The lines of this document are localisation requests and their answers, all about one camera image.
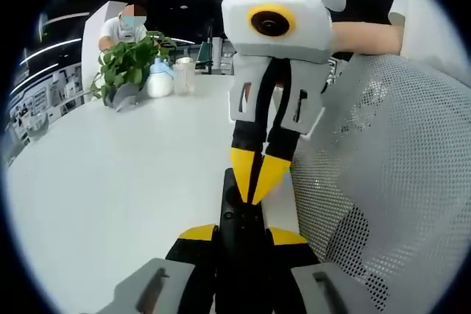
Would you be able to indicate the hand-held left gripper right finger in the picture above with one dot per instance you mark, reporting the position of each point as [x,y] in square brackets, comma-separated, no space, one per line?
[312,284]

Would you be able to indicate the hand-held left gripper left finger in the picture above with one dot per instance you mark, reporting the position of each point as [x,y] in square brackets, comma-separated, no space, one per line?
[176,281]

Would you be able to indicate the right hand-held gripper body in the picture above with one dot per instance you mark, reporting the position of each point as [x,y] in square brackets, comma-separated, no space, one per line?
[305,9]

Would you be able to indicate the black remote control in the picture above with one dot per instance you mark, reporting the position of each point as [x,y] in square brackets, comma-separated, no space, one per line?
[239,255]

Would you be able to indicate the dark green office chair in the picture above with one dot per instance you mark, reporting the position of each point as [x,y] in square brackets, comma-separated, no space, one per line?
[206,54]

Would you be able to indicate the clear plastic container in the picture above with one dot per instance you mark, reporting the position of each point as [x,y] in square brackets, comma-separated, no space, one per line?
[184,76]

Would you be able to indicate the white spray bottle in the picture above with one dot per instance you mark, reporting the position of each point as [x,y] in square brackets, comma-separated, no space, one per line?
[160,80]

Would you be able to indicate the grey plant pot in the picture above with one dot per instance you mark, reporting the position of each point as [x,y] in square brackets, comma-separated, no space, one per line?
[125,98]

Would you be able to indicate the grey mesh office chair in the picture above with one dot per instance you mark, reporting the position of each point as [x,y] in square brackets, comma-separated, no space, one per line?
[397,181]

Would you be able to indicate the green leafy plant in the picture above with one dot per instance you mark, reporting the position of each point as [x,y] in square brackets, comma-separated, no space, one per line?
[129,60]

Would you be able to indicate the person's white shirt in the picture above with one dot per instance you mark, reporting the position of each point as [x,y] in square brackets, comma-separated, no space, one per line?
[430,27]

